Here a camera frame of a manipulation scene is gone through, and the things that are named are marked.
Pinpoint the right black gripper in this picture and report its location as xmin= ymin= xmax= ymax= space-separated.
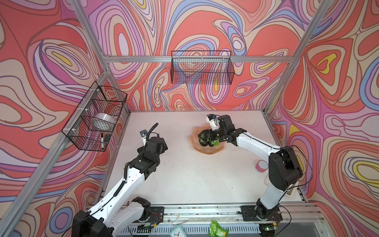
xmin=198 ymin=128 xmax=227 ymax=142

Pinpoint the green fake grape bunch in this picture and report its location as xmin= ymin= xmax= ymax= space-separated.
xmin=207 ymin=138 xmax=220 ymax=147

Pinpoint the peach scalloped fruit bowl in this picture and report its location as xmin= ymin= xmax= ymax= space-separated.
xmin=189 ymin=123 xmax=225 ymax=155

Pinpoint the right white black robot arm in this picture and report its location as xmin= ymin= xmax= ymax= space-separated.
xmin=198 ymin=114 xmax=303 ymax=220

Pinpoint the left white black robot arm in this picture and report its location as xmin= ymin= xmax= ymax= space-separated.
xmin=71 ymin=123 xmax=168 ymax=237

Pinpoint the pink tape roll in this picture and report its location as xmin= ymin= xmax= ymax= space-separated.
xmin=255 ymin=160 xmax=268 ymax=173

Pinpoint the black marker pen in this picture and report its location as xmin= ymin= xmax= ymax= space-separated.
xmin=100 ymin=133 xmax=105 ymax=150

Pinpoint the silver tape roll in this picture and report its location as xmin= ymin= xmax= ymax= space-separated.
xmin=93 ymin=113 xmax=116 ymax=131

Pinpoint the teal small clock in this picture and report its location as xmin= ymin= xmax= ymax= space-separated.
xmin=170 ymin=225 xmax=187 ymax=237

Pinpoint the green snack packet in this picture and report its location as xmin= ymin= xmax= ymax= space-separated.
xmin=208 ymin=220 xmax=229 ymax=237

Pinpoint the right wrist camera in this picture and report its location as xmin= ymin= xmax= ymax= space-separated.
xmin=206 ymin=114 xmax=219 ymax=131

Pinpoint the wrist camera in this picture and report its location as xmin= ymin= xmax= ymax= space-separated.
xmin=140 ymin=129 xmax=148 ymax=145
xmin=206 ymin=114 xmax=219 ymax=131

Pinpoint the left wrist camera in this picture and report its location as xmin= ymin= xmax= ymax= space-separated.
xmin=140 ymin=129 xmax=148 ymax=145

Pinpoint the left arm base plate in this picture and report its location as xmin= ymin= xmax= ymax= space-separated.
xmin=133 ymin=206 xmax=164 ymax=225

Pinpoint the black wire basket back wall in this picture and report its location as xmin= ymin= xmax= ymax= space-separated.
xmin=170 ymin=49 xmax=235 ymax=85

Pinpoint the black wire basket wall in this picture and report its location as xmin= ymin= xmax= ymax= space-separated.
xmin=170 ymin=49 xmax=235 ymax=85
xmin=62 ymin=82 xmax=128 ymax=152

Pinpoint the black wire basket left wall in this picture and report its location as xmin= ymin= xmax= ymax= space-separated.
xmin=62 ymin=82 xmax=128 ymax=152

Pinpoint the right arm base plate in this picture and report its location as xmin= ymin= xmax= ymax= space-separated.
xmin=238 ymin=205 xmax=283 ymax=222

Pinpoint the aluminium front rail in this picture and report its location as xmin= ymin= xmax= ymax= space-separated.
xmin=82 ymin=202 xmax=323 ymax=226

